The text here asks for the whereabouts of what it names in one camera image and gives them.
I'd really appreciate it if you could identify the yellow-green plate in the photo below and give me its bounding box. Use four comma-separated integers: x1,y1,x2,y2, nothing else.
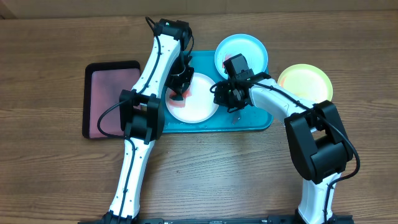
277,63,333,103

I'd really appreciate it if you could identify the black tray with red liquid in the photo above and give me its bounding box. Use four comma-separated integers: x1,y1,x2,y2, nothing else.
82,60,141,139

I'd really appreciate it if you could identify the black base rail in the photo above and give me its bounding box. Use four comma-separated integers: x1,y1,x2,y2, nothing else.
78,214,354,224

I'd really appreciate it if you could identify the green and orange sponge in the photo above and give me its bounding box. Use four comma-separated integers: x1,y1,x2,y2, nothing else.
166,89,192,108

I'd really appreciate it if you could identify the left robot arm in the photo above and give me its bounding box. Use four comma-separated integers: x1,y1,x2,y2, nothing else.
100,17,194,223

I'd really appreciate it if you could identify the light blue plate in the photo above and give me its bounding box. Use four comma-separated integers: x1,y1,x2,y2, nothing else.
215,34,269,79

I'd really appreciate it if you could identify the teal plastic tray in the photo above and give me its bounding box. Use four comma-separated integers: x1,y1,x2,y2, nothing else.
162,50,274,133

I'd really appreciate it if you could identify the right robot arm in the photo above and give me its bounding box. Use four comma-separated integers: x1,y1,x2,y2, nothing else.
210,54,361,223

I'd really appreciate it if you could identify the white plate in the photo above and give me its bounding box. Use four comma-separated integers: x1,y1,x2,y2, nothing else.
165,72,218,123

